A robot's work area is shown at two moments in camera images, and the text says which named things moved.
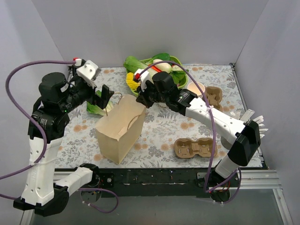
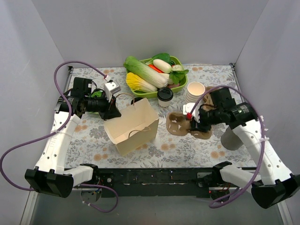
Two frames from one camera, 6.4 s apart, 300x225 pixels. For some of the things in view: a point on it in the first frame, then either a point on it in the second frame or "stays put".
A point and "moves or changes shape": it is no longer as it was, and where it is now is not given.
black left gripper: x=94 y=96 to x=110 y=108
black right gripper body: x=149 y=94 to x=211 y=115
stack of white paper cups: x=193 y=88 stays put
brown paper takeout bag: x=120 y=130 moves or changes shape
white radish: x=163 y=66 stays put
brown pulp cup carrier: x=186 y=148 to x=177 y=124
